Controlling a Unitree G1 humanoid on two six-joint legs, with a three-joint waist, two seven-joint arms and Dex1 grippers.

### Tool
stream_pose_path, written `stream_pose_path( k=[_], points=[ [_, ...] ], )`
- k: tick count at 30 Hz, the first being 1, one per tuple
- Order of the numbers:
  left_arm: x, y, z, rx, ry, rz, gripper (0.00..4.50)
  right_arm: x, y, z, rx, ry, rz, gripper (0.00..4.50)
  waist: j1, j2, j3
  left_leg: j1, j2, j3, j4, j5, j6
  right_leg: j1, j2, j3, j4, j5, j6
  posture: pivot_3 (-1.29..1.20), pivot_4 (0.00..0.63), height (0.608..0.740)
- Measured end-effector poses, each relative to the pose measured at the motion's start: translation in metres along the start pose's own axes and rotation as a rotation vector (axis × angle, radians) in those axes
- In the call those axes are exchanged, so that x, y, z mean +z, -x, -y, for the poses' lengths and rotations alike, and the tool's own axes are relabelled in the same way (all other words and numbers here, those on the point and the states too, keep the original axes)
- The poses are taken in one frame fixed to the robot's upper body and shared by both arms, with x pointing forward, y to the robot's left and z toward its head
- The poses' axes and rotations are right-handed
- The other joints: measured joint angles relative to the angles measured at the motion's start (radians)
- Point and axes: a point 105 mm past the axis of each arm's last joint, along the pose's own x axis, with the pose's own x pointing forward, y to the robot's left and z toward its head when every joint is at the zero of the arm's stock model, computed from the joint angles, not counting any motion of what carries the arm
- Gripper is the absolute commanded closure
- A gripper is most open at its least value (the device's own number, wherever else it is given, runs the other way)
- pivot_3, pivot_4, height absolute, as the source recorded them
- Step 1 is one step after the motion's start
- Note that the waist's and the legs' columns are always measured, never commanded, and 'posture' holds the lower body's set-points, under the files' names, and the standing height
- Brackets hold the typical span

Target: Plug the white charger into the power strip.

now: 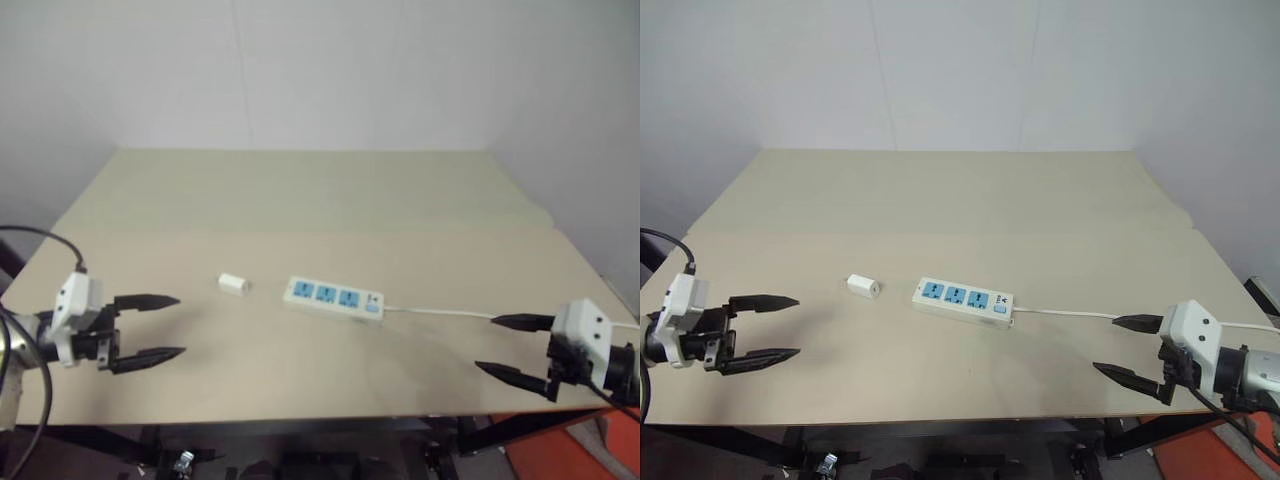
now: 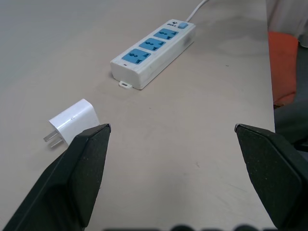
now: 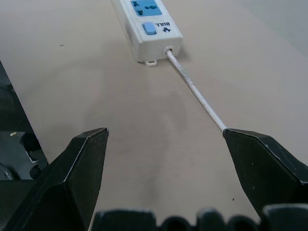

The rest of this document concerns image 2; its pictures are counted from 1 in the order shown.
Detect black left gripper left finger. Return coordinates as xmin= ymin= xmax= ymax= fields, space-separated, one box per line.
xmin=0 ymin=123 xmax=112 ymax=231

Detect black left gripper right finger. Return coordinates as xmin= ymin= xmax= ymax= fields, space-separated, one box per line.
xmin=234 ymin=123 xmax=308 ymax=231

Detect white plug adapter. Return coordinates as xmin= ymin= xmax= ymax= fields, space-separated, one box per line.
xmin=43 ymin=98 xmax=101 ymax=149

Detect white power strip blue sockets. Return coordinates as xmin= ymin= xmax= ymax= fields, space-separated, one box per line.
xmin=110 ymin=19 xmax=196 ymax=91

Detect person in white shirt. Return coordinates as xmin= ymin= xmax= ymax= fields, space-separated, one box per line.
xmin=265 ymin=0 xmax=308 ymax=48

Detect white power strip cable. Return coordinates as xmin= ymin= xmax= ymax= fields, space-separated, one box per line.
xmin=185 ymin=0 xmax=207 ymax=22

